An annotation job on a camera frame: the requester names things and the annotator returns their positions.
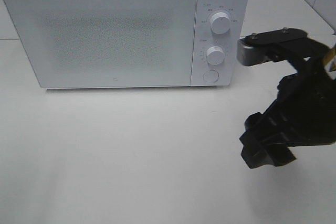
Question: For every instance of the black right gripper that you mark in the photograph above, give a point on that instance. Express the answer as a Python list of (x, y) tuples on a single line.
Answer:
[(303, 113)]

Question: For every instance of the white round door button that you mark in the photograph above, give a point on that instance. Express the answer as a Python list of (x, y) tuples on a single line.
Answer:
[(211, 76)]

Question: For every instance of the white round knob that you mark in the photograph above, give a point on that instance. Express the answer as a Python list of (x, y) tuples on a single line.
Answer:
[(215, 55), (220, 22)]

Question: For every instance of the white microwave door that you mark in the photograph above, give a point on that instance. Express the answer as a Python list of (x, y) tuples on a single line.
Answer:
[(106, 43)]

